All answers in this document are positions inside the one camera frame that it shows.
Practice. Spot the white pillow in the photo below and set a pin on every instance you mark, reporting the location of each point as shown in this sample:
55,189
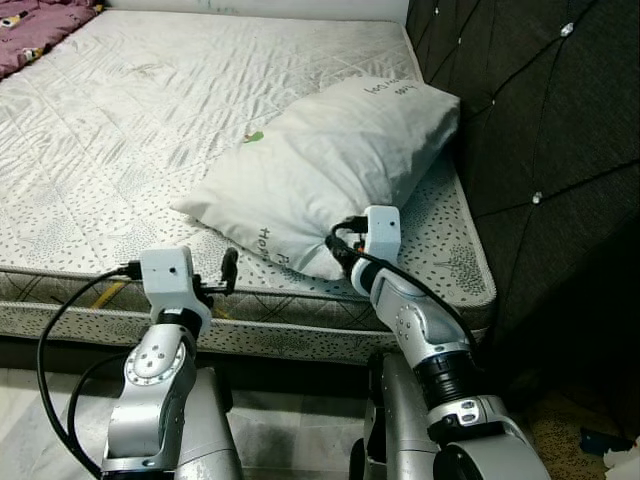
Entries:
320,160

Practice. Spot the pink cartoon print blanket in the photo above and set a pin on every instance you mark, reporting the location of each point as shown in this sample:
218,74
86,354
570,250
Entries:
35,30

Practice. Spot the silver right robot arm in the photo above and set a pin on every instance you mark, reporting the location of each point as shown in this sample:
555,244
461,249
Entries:
425,330

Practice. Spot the grey robot left leg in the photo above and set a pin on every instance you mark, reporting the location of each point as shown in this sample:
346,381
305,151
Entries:
210,430

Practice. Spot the grey robot leg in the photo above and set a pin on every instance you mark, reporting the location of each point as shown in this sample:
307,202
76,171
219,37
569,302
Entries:
395,420
210,430

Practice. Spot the grey robot right leg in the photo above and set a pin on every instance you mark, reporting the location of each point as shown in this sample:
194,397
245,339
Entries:
395,420

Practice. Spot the grey quilted mattress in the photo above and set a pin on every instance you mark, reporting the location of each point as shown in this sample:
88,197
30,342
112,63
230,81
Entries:
150,100

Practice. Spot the black tufted headboard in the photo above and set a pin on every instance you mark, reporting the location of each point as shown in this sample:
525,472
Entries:
540,120

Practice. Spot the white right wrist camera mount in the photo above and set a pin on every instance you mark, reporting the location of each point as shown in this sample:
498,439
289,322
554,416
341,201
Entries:
383,235

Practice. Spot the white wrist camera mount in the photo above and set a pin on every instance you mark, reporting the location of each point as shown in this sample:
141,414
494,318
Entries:
383,235
165,275

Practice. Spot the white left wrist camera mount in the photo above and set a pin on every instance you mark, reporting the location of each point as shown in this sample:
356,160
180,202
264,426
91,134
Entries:
165,275

